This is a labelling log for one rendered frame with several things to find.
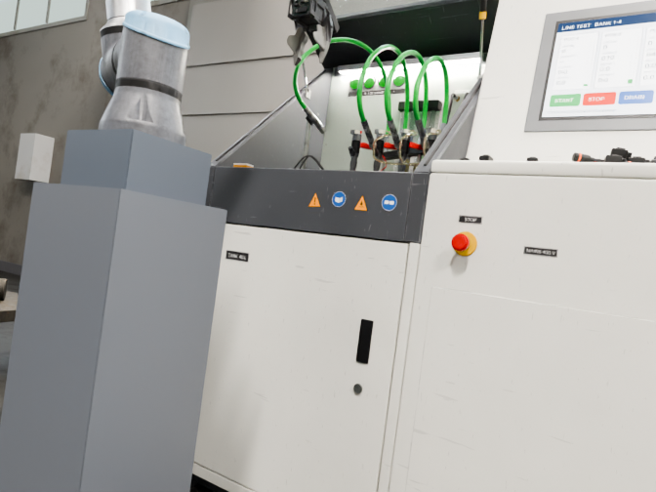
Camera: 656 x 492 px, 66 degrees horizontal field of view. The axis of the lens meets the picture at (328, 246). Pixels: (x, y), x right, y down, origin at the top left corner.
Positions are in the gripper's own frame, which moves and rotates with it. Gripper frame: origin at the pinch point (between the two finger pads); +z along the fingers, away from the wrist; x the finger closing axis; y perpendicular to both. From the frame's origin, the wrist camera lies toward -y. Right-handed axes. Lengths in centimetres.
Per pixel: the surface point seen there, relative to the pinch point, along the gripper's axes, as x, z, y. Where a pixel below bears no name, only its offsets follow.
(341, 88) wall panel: -26, -14, -56
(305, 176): 1.5, 29.2, -2.4
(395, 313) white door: 32, 60, -2
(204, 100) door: -264, -71, -207
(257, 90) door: -205, -76, -208
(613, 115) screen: 68, 8, -28
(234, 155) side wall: -30.9, 22.6, -9.8
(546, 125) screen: 54, 10, -27
